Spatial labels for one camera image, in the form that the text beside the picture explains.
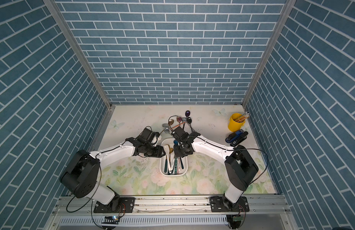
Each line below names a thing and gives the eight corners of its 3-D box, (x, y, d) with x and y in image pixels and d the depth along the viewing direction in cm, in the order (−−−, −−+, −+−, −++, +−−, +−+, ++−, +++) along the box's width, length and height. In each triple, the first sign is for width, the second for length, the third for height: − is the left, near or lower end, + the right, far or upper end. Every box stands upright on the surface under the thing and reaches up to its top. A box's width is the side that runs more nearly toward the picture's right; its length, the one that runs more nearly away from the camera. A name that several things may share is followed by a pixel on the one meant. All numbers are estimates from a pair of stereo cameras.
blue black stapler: (232, 148, 98) (234, 144, 94) (225, 140, 102) (226, 136, 98) (247, 138, 103) (250, 134, 99) (239, 131, 107) (242, 127, 103)
